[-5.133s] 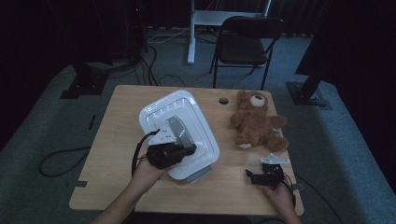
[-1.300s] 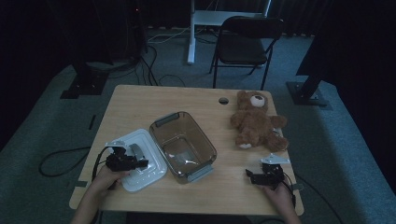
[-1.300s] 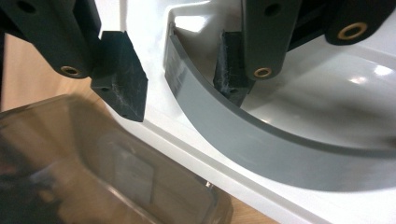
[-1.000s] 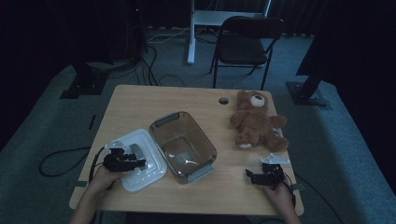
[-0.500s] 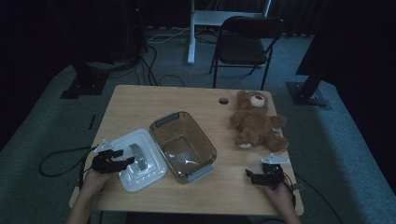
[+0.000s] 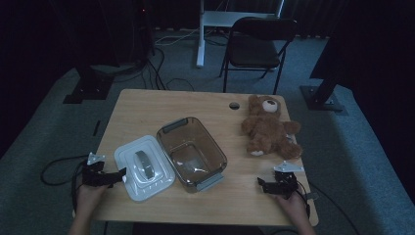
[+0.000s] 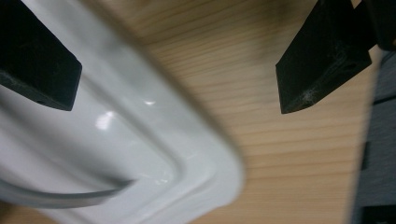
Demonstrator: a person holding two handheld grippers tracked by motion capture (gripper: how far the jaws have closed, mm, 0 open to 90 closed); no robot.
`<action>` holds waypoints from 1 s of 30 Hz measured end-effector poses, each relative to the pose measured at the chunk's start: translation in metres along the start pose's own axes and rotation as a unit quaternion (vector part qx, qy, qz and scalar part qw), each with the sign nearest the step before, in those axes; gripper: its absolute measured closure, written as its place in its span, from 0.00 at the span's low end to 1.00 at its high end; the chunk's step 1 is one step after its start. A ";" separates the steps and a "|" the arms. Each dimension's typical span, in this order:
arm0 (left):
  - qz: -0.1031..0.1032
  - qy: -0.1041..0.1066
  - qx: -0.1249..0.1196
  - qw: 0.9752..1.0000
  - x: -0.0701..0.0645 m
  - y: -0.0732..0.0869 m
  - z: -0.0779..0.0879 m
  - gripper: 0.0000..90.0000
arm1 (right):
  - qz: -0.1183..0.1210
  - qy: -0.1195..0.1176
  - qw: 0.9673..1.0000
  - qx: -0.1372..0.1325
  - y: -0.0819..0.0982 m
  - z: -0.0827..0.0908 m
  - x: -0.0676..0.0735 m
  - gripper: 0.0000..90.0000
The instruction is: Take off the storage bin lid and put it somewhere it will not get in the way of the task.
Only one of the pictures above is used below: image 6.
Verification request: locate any white floor cable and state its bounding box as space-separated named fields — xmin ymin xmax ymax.
xmin=154 ymin=28 xmax=201 ymax=46

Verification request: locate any black folding chair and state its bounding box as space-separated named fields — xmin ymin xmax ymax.
xmin=218 ymin=17 xmax=299 ymax=96

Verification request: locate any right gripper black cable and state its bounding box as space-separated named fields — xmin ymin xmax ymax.
xmin=300 ymin=180 xmax=360 ymax=235

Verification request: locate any translucent brown storage box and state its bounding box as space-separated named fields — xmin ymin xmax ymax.
xmin=156 ymin=117 xmax=228 ymax=194

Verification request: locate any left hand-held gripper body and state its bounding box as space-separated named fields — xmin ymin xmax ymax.
xmin=81 ymin=152 xmax=114 ymax=189

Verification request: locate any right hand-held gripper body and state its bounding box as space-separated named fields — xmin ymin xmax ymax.
xmin=273 ymin=161 xmax=305 ymax=200

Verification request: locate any brown teddy bear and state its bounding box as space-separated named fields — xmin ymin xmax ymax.
xmin=241 ymin=94 xmax=303 ymax=161

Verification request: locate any person's dark clothing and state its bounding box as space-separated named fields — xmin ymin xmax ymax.
xmin=132 ymin=222 xmax=263 ymax=235

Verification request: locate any black floor cable bundle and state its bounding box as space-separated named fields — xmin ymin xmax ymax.
xmin=111 ymin=47 xmax=197 ymax=92

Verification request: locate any black metal stand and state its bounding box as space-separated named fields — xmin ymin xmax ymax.
xmin=300 ymin=32 xmax=348 ymax=116
xmin=63 ymin=0 xmax=115 ymax=105

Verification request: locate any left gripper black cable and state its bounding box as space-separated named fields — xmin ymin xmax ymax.
xmin=40 ymin=153 xmax=96 ymax=213

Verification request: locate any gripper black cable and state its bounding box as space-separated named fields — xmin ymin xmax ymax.
xmin=40 ymin=153 xmax=96 ymax=213
xmin=300 ymin=180 xmax=360 ymax=235

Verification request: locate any person's right hand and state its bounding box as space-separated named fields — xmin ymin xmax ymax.
xmin=273 ymin=194 xmax=309 ymax=226

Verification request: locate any white container lid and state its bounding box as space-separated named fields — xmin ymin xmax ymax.
xmin=114 ymin=134 xmax=176 ymax=203

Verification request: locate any person's left hand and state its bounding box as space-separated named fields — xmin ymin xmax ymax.
xmin=75 ymin=185 xmax=109 ymax=220

